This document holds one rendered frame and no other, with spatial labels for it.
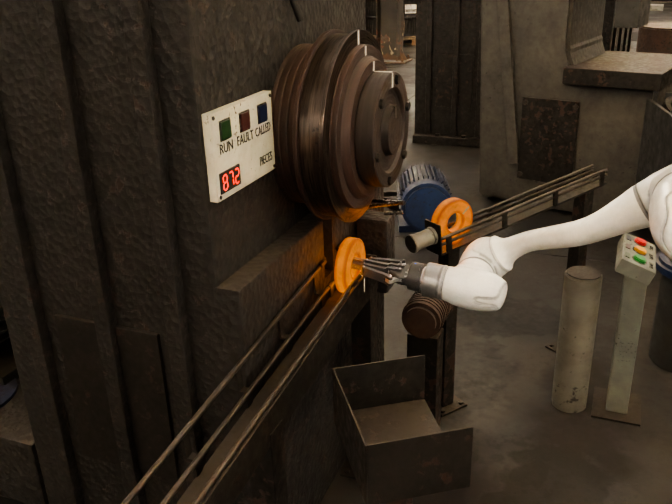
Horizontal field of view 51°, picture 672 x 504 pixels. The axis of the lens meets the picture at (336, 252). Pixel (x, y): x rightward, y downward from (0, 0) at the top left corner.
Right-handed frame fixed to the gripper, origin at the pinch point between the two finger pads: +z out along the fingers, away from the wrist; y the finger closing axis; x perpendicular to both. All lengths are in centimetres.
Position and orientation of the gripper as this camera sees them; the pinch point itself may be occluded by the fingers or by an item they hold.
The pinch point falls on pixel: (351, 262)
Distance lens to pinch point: 192.9
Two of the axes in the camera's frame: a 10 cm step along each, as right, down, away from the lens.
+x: 0.5, -9.1, -4.2
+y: 3.8, -3.7, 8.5
